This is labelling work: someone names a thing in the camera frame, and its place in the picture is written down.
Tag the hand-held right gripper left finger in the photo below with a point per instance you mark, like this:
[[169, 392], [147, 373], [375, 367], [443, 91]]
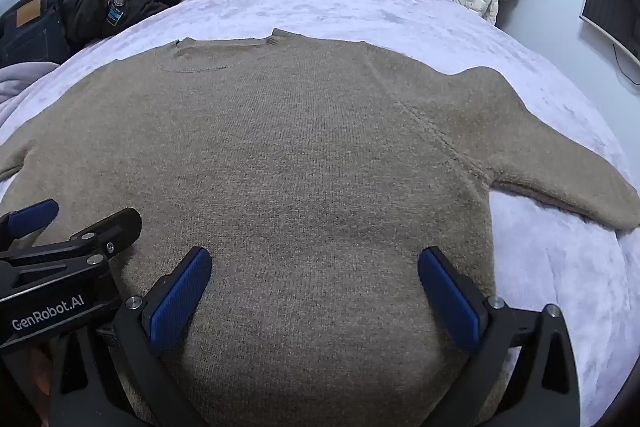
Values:
[[177, 299]]

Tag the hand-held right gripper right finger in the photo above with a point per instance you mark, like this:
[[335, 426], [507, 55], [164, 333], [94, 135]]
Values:
[[452, 299]]

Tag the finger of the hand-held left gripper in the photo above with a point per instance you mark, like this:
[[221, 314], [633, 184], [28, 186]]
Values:
[[117, 227], [32, 214]]

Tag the taupe knit sweater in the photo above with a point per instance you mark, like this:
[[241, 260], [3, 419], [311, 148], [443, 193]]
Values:
[[300, 157]]

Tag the grey cloth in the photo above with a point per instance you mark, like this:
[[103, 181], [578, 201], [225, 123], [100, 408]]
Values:
[[22, 82]]

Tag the dark blue jeans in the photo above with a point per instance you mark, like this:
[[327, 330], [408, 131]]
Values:
[[30, 32]]

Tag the black jacket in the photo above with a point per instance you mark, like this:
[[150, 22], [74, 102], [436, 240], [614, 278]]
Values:
[[110, 2]]

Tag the lavender fluffy blanket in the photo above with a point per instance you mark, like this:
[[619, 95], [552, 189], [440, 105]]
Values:
[[325, 2]]

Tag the curved wall monitor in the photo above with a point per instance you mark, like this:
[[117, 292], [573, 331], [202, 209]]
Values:
[[610, 7]]

